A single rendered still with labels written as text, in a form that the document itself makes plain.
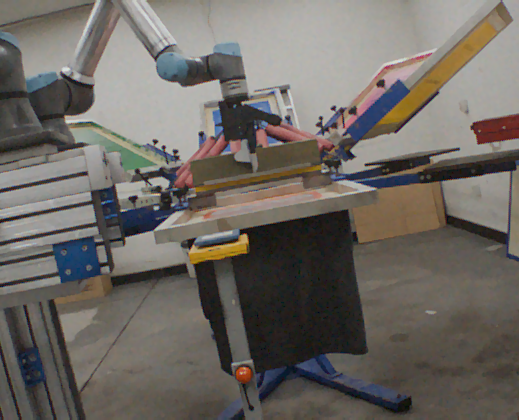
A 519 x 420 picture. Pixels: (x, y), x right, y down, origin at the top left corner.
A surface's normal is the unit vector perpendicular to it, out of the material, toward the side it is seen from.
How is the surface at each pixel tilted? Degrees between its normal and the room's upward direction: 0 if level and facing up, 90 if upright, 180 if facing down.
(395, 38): 90
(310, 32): 90
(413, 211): 78
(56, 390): 90
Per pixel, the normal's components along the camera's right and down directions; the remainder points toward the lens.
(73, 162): 0.16, 0.07
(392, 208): -0.02, -0.11
